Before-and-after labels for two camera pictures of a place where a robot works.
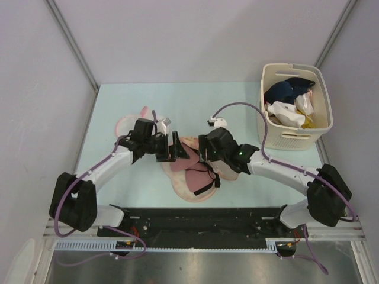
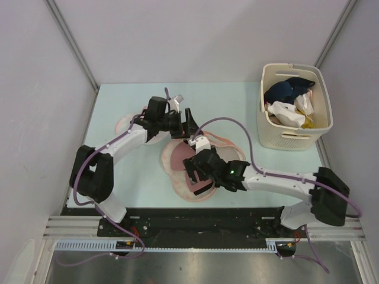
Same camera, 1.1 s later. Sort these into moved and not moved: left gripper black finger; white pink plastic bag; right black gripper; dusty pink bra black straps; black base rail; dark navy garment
Moved: left gripper black finger; right black gripper
Not moved: white pink plastic bag; black base rail; dusty pink bra black straps; dark navy garment
